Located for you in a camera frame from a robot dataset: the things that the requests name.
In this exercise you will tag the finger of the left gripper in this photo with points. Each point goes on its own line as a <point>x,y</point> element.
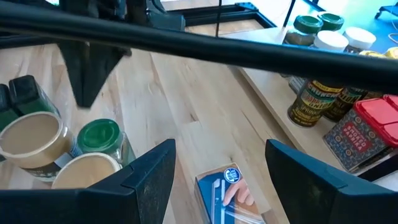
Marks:
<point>102,65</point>
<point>77,68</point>

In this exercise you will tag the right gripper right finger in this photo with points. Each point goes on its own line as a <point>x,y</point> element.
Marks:
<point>311,199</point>

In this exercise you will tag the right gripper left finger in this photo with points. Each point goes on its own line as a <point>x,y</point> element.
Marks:
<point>124,202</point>

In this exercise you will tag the tan-lidded furikake seasoning jar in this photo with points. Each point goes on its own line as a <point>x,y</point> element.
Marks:
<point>31,140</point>
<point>84,171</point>

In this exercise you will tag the dark green spice tin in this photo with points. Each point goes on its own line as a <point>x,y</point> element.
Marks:
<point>28,93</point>
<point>4,105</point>

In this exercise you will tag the green-lidded oregano glass jar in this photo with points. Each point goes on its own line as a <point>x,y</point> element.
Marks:
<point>99,137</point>
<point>331,21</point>
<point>308,25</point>

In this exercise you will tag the red-lidded smoked paprika tin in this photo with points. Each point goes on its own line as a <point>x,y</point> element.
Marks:
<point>392,100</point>
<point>357,140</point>

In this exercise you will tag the long blue wrap box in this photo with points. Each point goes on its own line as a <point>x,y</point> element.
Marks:
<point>224,199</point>

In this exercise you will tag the yellow-lidded crunchy onion jar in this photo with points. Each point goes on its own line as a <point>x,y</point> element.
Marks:
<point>345,102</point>
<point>393,53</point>
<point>312,104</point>

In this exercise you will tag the white-lidded glass spice jar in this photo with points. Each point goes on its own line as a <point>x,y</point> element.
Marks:
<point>330,40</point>
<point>359,38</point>

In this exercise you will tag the black metal rig frame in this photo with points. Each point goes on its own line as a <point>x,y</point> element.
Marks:
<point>236,15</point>

